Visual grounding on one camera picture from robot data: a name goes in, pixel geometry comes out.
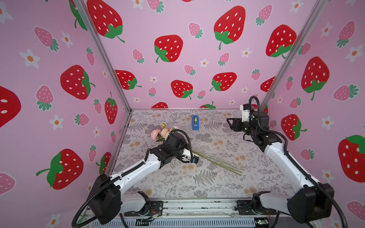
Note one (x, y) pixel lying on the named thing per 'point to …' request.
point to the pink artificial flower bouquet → (159, 135)
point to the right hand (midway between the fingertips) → (228, 120)
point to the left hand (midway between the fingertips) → (188, 141)
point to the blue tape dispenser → (195, 122)
